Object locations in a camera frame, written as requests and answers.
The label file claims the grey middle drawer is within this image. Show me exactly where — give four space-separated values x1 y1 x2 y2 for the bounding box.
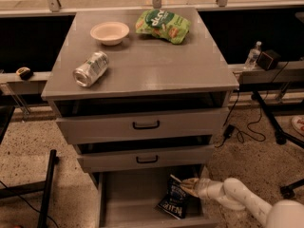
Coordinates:
78 144 215 173

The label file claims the black caster foot right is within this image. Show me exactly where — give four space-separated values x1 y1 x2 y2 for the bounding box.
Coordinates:
280 179 304 199

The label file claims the yellow black tape measure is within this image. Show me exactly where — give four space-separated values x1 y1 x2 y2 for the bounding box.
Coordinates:
16 66 33 80

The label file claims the grey bottom drawer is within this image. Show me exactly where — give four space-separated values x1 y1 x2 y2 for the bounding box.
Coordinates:
94 164 219 228

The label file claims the green chip bag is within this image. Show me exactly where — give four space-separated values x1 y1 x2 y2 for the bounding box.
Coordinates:
135 9 191 45

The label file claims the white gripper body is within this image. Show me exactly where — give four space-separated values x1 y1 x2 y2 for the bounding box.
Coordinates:
196 179 225 200

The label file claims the white bowl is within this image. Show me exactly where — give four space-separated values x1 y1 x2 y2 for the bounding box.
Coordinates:
90 22 129 46

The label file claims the clear water bottle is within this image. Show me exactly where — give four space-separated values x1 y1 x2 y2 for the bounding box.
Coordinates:
244 41 261 70

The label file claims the red white shoe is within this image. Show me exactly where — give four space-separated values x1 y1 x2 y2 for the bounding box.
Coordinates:
292 116 304 136

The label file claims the black power adapter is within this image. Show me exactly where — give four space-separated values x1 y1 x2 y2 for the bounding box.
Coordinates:
223 124 235 139

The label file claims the black tripod leg right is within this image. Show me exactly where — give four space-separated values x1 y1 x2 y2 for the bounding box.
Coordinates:
253 91 304 148

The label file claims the small black box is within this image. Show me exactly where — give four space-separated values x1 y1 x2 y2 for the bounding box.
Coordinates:
256 49 281 70

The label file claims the grey drawer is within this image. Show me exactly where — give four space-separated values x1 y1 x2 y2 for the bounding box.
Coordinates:
56 107 228 144
78 144 215 173
94 164 219 228

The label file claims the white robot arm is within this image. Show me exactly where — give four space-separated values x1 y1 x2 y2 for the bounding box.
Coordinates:
180 178 304 228

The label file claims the black top drawer handle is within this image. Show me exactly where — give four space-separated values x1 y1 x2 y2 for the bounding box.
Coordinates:
132 120 161 130

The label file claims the grey drawer cabinet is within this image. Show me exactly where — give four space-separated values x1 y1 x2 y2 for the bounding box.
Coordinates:
41 7 240 188

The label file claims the silver green soda can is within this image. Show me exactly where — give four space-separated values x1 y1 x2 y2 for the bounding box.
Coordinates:
73 51 109 87

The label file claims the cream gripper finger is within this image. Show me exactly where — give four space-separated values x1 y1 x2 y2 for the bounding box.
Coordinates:
181 186 199 198
180 178 200 188

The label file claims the dark blue chip bag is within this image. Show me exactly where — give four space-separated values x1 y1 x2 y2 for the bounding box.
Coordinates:
157 175 189 219

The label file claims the thin black cable left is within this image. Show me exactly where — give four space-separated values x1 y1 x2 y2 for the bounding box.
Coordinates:
0 179 61 228

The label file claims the black stand leg left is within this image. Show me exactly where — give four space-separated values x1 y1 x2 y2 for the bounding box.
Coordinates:
0 149 59 228

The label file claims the black drawer handle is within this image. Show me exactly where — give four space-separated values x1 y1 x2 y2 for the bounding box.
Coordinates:
136 155 159 164
132 120 161 130

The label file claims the grey top drawer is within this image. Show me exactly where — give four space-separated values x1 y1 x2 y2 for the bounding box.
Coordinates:
56 107 228 144

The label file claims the black middle drawer handle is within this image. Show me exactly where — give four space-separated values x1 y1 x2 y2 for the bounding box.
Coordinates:
136 155 159 164

